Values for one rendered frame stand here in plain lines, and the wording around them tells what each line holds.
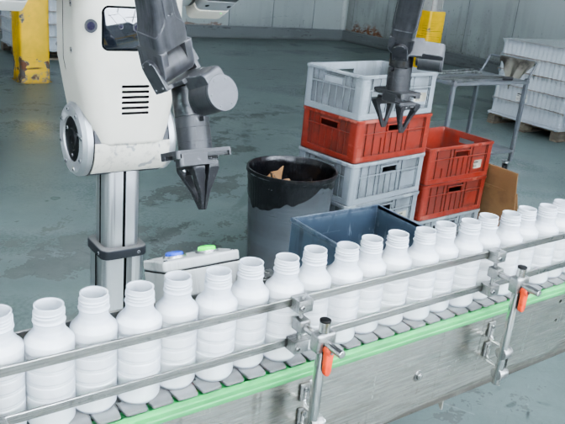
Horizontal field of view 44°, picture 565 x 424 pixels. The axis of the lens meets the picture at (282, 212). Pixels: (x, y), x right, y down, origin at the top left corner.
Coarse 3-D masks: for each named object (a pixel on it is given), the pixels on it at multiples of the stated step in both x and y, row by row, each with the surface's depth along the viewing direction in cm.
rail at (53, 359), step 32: (480, 256) 126; (352, 288) 109; (480, 288) 130; (224, 320) 96; (352, 320) 112; (64, 352) 83; (96, 352) 85; (256, 352) 101; (128, 384) 90; (32, 416) 83
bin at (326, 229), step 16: (352, 208) 194; (368, 208) 197; (384, 208) 197; (304, 224) 185; (320, 224) 188; (336, 224) 192; (352, 224) 196; (368, 224) 200; (384, 224) 198; (400, 224) 192; (416, 224) 187; (304, 240) 179; (320, 240) 173; (336, 240) 194; (352, 240) 198; (384, 240) 199
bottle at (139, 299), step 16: (128, 288) 90; (144, 288) 92; (128, 304) 89; (144, 304) 89; (128, 320) 89; (144, 320) 89; (160, 320) 91; (128, 336) 89; (128, 352) 90; (144, 352) 90; (160, 352) 94; (128, 368) 91; (144, 368) 91; (160, 368) 94; (128, 400) 92; (144, 400) 93
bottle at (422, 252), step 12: (420, 228) 121; (432, 228) 121; (420, 240) 119; (432, 240) 119; (408, 252) 121; (420, 252) 119; (432, 252) 120; (420, 264) 119; (420, 276) 120; (432, 276) 121; (408, 288) 121; (420, 288) 121; (432, 288) 122; (408, 300) 122; (420, 300) 121; (408, 312) 123; (420, 312) 122
